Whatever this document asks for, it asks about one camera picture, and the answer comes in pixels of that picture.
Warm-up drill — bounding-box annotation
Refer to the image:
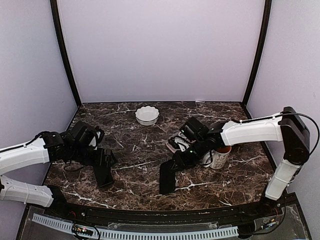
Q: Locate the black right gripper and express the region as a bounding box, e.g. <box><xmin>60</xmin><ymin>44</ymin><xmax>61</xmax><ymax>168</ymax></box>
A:
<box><xmin>168</xmin><ymin>138</ymin><xmax>208</xmax><ymax>172</ymax></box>

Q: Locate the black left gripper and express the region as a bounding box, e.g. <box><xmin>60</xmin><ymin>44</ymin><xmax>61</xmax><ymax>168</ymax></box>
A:
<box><xmin>70</xmin><ymin>145</ymin><xmax>117</xmax><ymax>169</ymax></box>

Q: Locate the black smartphone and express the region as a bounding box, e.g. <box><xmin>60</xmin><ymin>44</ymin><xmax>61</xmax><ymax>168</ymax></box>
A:
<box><xmin>93</xmin><ymin>149</ymin><xmax>114</xmax><ymax>187</ymax></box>

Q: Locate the black phone case with ring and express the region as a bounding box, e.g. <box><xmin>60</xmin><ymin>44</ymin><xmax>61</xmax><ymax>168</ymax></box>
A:
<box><xmin>159</xmin><ymin>172</ymin><xmax>176</xmax><ymax>195</ymax></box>

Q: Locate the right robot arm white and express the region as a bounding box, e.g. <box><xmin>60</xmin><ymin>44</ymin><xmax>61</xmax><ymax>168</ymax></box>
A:
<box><xmin>159</xmin><ymin>106</ymin><xmax>313</xmax><ymax>217</ymax></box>

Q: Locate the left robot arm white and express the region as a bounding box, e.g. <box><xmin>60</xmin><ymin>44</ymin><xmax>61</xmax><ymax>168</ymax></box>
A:
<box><xmin>0</xmin><ymin>121</ymin><xmax>117</xmax><ymax>218</ymax></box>

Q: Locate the white patterned mug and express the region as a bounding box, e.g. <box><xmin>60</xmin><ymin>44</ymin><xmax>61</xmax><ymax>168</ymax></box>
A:
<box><xmin>201</xmin><ymin>146</ymin><xmax>232</xmax><ymax>170</ymax></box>

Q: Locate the white scalloped ceramic bowl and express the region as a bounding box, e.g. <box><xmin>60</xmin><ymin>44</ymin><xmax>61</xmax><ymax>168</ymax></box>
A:
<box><xmin>135</xmin><ymin>105</ymin><xmax>160</xmax><ymax>126</ymax></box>

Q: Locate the green circuit board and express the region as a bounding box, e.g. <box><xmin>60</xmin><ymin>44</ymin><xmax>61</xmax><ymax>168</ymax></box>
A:
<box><xmin>71</xmin><ymin>224</ymin><xmax>94</xmax><ymax>237</ymax></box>

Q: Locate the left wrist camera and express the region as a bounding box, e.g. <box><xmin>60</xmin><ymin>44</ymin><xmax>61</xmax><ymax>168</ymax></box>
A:
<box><xmin>89</xmin><ymin>126</ymin><xmax>105</xmax><ymax>150</ymax></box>

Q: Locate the black front rail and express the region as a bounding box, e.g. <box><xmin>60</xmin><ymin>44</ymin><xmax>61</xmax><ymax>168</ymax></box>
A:
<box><xmin>44</xmin><ymin>182</ymin><xmax>302</xmax><ymax>225</ymax></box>

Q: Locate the white slotted cable duct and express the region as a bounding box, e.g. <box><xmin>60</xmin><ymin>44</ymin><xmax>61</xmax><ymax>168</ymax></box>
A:
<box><xmin>31</xmin><ymin>213</ymin><xmax>239</xmax><ymax>240</ymax></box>

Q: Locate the black frame post left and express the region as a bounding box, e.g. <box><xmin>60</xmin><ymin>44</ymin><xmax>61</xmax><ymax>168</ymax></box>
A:
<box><xmin>49</xmin><ymin>0</ymin><xmax>82</xmax><ymax>108</ymax></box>

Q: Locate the black frame post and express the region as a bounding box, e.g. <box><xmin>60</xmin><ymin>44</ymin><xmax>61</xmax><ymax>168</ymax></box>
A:
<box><xmin>241</xmin><ymin>0</ymin><xmax>272</xmax><ymax>108</ymax></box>
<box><xmin>49</xmin><ymin>0</ymin><xmax>82</xmax><ymax>108</ymax></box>

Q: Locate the black frame post right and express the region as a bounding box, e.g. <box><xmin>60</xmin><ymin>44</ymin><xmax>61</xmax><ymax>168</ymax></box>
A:
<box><xmin>241</xmin><ymin>0</ymin><xmax>272</xmax><ymax>108</ymax></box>

